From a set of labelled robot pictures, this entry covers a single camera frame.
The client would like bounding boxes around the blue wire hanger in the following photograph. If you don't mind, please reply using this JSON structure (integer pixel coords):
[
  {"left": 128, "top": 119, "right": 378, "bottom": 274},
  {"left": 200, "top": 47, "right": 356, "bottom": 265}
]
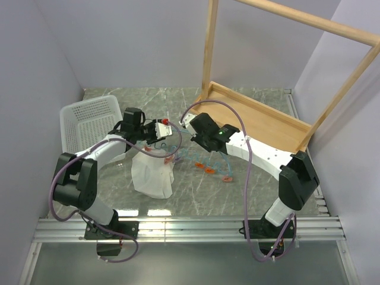
[{"left": 145, "top": 127, "right": 233, "bottom": 177}]

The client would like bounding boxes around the white underwear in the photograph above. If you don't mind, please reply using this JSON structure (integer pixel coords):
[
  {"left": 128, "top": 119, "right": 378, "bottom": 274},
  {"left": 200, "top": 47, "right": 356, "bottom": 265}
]
[{"left": 131, "top": 152, "right": 174, "bottom": 199}]

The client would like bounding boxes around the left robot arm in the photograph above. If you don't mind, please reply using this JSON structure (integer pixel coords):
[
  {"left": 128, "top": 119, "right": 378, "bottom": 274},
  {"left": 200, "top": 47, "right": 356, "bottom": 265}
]
[{"left": 49, "top": 107, "right": 163, "bottom": 239}]

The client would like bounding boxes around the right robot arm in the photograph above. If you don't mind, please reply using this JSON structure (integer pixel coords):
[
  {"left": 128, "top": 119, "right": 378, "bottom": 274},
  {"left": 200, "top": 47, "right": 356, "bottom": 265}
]
[{"left": 182, "top": 113, "right": 319, "bottom": 238}]

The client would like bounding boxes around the orange clothespin right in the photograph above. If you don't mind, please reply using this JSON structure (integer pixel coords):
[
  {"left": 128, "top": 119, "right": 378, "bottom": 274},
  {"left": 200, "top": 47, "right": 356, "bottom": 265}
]
[{"left": 204, "top": 167, "right": 216, "bottom": 174}]

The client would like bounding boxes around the white plastic basket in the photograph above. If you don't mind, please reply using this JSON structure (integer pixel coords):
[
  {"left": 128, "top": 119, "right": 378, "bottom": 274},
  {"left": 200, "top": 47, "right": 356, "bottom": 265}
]
[{"left": 59, "top": 95, "right": 122, "bottom": 154}]

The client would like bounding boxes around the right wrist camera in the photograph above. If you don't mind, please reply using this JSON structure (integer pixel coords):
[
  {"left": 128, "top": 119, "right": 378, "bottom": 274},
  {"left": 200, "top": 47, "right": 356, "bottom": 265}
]
[{"left": 179, "top": 113, "right": 195, "bottom": 132}]

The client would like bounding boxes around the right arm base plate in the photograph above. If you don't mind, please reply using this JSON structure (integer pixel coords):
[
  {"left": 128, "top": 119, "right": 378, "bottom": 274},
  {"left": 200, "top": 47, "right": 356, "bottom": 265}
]
[{"left": 248, "top": 219, "right": 295, "bottom": 239}]

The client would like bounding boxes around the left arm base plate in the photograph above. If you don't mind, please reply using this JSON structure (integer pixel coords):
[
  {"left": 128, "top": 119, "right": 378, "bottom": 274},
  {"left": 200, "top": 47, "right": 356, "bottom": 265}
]
[{"left": 84, "top": 221, "right": 139, "bottom": 240}]

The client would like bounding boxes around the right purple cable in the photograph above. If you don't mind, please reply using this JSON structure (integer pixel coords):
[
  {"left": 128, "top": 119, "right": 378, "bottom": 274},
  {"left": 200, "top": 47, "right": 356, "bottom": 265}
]
[{"left": 180, "top": 100, "right": 297, "bottom": 264}]

